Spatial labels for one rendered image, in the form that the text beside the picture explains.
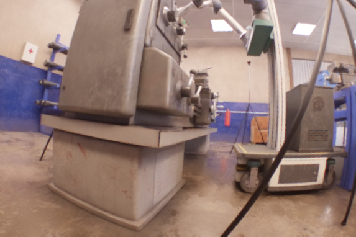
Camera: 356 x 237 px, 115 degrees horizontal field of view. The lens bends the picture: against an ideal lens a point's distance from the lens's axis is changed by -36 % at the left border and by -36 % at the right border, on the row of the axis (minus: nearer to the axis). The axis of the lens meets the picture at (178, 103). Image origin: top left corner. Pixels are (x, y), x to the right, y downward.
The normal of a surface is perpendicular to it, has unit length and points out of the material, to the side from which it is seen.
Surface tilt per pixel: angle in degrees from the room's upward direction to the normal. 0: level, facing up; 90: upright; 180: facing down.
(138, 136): 90
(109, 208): 90
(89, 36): 90
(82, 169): 90
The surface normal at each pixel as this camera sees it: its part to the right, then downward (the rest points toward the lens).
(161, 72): -0.29, -0.13
